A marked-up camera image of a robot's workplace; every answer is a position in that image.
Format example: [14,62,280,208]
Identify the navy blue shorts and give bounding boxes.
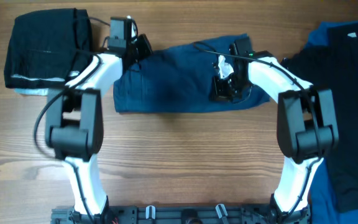
[113,44,270,113]

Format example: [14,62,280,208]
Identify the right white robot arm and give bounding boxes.
[214,52,339,220]

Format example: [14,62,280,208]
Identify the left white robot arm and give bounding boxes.
[39,34,153,223]

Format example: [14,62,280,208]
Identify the folded black garment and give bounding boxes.
[4,8,93,89]

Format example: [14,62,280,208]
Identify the folded white garment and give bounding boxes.
[11,71,80,96]

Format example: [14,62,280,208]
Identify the black polo shirt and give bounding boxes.
[280,21,358,214]

